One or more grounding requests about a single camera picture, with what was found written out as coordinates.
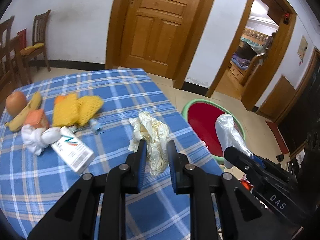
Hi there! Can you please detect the far wooden cushioned chair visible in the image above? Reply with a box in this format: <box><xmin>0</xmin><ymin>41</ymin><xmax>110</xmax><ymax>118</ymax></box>
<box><xmin>20</xmin><ymin>9</ymin><xmax>51</xmax><ymax>72</ymax></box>

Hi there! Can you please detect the white sock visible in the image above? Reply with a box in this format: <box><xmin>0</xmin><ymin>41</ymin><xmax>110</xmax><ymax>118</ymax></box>
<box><xmin>21</xmin><ymin>125</ymin><xmax>61</xmax><ymax>156</ymax></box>

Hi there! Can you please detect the clear white plastic bag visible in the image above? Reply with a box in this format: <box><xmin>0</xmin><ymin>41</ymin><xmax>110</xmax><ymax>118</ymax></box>
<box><xmin>215</xmin><ymin>113</ymin><xmax>253</xmax><ymax>168</ymax></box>

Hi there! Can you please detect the red apple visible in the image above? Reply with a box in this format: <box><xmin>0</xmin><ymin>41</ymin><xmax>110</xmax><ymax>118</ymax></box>
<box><xmin>5</xmin><ymin>90</ymin><xmax>28</xmax><ymax>118</ymax></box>

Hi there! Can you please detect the blue plaid tablecloth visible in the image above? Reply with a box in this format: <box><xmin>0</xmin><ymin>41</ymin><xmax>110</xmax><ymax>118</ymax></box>
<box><xmin>1</xmin><ymin>69</ymin><xmax>221</xmax><ymax>239</ymax></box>

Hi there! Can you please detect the red green trash bin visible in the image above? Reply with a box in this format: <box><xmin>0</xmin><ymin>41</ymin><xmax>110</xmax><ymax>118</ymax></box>
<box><xmin>181</xmin><ymin>99</ymin><xmax>246</xmax><ymax>165</ymax></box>

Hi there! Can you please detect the near wooden dining chair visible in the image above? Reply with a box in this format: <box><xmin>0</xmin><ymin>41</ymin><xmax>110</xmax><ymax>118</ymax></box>
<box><xmin>1</xmin><ymin>16</ymin><xmax>16</xmax><ymax>94</ymax></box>

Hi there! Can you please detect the wooden bunk bed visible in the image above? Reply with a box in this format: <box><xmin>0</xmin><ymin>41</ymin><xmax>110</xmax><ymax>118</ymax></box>
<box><xmin>229</xmin><ymin>28</ymin><xmax>277</xmax><ymax>86</ymax></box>

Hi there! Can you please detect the wooden panel door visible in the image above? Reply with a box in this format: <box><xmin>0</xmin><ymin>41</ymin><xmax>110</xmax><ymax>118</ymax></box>
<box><xmin>105</xmin><ymin>0</ymin><xmax>214</xmax><ymax>89</ymax></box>

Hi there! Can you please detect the orange cardboard box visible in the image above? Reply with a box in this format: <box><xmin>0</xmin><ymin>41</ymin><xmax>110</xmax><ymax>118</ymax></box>
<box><xmin>24</xmin><ymin>109</ymin><xmax>50</xmax><ymax>129</ymax></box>

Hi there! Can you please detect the small blue bottle cap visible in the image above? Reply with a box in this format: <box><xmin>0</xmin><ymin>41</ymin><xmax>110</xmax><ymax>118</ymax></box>
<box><xmin>89</xmin><ymin>118</ymin><xmax>103</xmax><ymax>134</ymax></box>

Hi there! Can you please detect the orange crumpled wrapper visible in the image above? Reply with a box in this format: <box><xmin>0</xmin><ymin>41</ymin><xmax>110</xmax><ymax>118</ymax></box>
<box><xmin>54</xmin><ymin>95</ymin><xmax>65</xmax><ymax>105</ymax></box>

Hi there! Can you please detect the yellow banana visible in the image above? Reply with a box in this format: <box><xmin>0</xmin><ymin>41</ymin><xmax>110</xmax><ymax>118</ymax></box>
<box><xmin>4</xmin><ymin>92</ymin><xmax>42</xmax><ymax>132</ymax></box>

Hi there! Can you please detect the cream tissue paper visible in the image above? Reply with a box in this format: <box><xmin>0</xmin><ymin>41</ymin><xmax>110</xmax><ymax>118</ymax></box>
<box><xmin>128</xmin><ymin>111</ymin><xmax>170</xmax><ymax>177</ymax></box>

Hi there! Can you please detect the yellow foam fruit net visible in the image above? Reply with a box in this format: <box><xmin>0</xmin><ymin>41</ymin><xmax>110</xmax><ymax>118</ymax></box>
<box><xmin>52</xmin><ymin>93</ymin><xmax>104</xmax><ymax>127</ymax></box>

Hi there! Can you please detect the white teal medicine box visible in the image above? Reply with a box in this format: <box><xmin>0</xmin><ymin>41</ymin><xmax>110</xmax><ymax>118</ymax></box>
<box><xmin>51</xmin><ymin>126</ymin><xmax>95</xmax><ymax>175</ymax></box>

